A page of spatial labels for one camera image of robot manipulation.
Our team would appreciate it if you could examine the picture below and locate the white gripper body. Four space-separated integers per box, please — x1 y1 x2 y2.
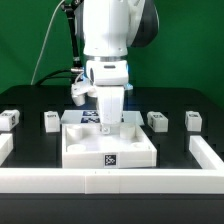
86 60 129 126

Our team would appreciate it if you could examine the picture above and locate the white square tabletop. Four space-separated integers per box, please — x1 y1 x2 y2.
62 123 157 169

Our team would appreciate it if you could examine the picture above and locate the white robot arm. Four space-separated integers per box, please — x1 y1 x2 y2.
75 0 159 134

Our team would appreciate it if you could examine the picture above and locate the white U-shaped fence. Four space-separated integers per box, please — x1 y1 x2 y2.
0 136 224 194

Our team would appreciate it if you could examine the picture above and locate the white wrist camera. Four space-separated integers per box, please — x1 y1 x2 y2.
71 81 97 106

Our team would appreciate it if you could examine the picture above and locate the white marker base plate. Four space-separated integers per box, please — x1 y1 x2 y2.
61 110 144 126

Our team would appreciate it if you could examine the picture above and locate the black cable bundle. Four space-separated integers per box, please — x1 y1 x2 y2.
34 68 84 86

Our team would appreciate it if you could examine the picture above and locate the black camera stand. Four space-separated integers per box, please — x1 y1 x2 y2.
61 0 82 69

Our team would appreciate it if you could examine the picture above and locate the grey cable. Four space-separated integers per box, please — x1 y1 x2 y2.
30 0 67 86

